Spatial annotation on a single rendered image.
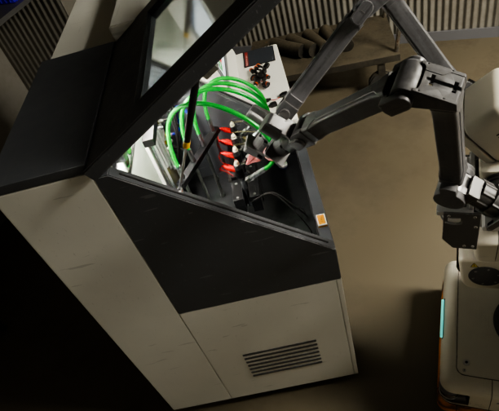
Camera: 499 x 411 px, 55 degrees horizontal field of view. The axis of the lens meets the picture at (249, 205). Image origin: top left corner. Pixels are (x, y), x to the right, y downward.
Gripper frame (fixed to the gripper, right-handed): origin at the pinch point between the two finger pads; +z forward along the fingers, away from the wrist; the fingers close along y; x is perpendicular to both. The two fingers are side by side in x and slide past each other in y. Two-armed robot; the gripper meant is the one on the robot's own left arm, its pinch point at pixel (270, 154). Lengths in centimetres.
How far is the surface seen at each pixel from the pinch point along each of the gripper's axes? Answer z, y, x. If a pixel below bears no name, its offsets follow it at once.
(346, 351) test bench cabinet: 43, 31, 79
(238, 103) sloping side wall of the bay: 34.3, -25.3, -14.8
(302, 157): 28.0, -19.8, 17.0
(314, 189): 16.0, -6.6, 23.8
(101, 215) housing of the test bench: 1, 45, -31
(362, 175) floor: 123, -83, 82
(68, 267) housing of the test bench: 21, 61, -31
